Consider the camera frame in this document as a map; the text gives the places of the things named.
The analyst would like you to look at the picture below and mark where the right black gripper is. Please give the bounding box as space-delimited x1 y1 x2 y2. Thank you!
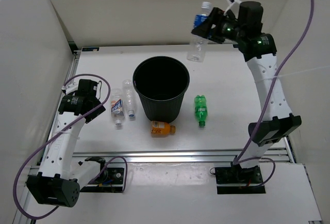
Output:
191 8 245 45

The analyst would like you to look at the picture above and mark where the clear bottle blue label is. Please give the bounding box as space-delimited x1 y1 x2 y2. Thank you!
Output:
187 2 212 62

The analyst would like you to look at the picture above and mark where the green soda bottle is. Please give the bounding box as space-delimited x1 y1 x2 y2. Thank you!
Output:
194 95 208 128

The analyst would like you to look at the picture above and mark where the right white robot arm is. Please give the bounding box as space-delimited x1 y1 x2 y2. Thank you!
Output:
192 1 302 183

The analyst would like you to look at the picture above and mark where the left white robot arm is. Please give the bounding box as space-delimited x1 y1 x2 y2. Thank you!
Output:
26 79 108 207

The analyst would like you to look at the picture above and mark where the black plastic waste bin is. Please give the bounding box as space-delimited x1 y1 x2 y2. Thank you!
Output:
133 56 190 123

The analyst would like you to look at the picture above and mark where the left blue corner label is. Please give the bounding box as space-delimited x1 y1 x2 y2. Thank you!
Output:
81 47 100 52

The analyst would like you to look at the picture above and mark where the clear empty water bottle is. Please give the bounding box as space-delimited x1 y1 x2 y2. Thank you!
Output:
122 79 136 119

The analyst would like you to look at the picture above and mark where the orange juice bottle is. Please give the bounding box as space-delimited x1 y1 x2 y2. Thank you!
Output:
151 121 176 136

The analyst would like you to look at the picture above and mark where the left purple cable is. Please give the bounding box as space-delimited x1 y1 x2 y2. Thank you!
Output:
12 73 127 220

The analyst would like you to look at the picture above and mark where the purple cable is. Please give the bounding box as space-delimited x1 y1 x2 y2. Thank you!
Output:
232 0 316 186
12 73 127 220

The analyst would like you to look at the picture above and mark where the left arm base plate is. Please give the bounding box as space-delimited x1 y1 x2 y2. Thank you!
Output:
80 167 126 193

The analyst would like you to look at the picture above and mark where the aluminium front rail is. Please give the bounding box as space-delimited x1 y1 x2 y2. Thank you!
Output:
73 149 291 163

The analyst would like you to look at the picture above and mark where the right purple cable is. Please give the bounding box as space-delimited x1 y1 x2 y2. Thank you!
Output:
232 0 316 186

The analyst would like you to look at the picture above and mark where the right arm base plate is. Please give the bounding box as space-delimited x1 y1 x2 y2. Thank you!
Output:
209 165 266 195

